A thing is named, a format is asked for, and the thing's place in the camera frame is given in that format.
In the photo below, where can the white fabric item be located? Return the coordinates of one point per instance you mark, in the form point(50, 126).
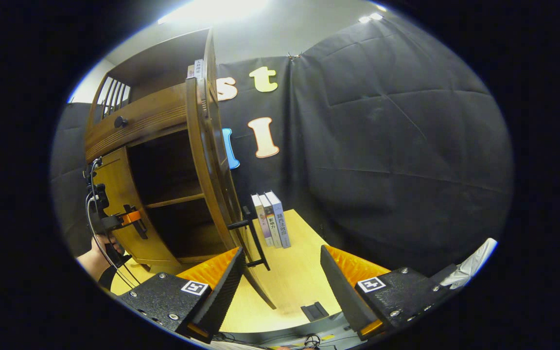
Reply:
point(472, 265)

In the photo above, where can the wooden cabinet drawer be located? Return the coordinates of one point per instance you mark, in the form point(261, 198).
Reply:
point(144, 116)

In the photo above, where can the pink upright book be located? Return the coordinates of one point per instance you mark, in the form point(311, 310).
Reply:
point(190, 71)

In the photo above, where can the black round drawer knob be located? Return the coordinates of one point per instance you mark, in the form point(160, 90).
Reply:
point(121, 122)

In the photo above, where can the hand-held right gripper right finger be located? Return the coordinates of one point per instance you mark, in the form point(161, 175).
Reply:
point(341, 291)

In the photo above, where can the small ceiling light panel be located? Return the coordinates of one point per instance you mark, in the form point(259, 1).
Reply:
point(370, 18)

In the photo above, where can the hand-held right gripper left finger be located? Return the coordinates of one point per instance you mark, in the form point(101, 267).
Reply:
point(221, 296)

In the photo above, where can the wooden inner cabinet shelf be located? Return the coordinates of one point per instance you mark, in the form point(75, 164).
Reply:
point(175, 200)

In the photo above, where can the wooden cabinet door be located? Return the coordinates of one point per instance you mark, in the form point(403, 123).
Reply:
point(209, 170)
point(119, 189)

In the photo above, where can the black backdrop cloth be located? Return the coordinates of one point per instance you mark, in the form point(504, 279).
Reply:
point(382, 146)

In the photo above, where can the large ceiling light panel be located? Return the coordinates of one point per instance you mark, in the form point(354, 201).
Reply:
point(217, 9)

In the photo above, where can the small black block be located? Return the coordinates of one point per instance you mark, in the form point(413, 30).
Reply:
point(315, 311)

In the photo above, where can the lilac spine book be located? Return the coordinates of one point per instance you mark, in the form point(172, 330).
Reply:
point(262, 221)

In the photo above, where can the white blue cover book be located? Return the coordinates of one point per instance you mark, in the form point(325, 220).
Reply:
point(281, 221)

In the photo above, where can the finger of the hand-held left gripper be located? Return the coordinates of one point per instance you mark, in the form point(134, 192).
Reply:
point(131, 218)

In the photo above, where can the wooden double-door shoe cabinet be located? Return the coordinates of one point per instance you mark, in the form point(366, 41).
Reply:
point(163, 53)

